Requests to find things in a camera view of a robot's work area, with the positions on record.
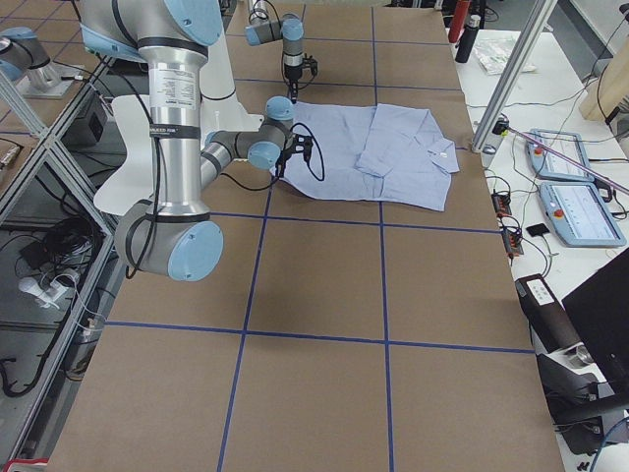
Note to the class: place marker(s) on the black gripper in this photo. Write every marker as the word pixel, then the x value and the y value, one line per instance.
pixel 292 75
pixel 284 158

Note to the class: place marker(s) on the light blue striped shirt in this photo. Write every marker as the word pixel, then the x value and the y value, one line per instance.
pixel 382 153

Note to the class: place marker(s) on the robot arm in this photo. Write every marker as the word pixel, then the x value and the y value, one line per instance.
pixel 172 233
pixel 265 25

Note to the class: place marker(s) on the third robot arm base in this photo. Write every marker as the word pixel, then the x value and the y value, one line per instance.
pixel 24 61

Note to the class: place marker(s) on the white chair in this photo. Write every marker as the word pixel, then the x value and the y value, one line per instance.
pixel 133 180

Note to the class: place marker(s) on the red bottle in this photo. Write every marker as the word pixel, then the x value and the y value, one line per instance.
pixel 458 20

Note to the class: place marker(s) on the black water bottle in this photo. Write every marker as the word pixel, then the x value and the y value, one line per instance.
pixel 467 39

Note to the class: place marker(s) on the white grabber stick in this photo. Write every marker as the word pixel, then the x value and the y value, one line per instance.
pixel 571 161

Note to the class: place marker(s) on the lower teach pendant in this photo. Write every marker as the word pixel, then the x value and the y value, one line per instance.
pixel 579 216

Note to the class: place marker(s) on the black box with label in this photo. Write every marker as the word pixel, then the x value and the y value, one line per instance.
pixel 546 315

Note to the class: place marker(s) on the black monitor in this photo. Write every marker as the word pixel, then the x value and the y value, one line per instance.
pixel 598 310

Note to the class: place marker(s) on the aluminium frame post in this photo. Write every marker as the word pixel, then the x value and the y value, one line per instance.
pixel 524 45

